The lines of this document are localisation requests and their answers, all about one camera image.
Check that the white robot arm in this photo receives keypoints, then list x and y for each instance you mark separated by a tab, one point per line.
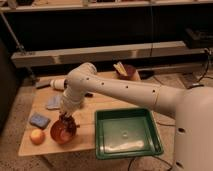
191	108

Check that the yellow banana pieces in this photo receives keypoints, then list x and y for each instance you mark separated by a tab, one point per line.
120	68

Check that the yellow-red apple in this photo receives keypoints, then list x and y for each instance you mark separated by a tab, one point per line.
37	136

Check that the dark red bowl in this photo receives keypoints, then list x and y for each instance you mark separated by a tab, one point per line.
130	72

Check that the light blue cloth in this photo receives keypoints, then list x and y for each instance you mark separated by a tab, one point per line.
54	103

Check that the blue sponge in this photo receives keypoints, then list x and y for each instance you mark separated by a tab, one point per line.
39	121

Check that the white cylindrical jar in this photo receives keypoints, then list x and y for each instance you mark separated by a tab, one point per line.
58	84

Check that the dark grape bunch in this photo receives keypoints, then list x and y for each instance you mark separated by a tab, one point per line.
69	124

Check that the green plastic tray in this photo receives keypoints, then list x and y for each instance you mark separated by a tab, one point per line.
128	132

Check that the wooden shelf beam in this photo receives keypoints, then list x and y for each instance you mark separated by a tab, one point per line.
102	53

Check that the grey flat remote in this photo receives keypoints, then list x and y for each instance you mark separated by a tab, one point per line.
42	84

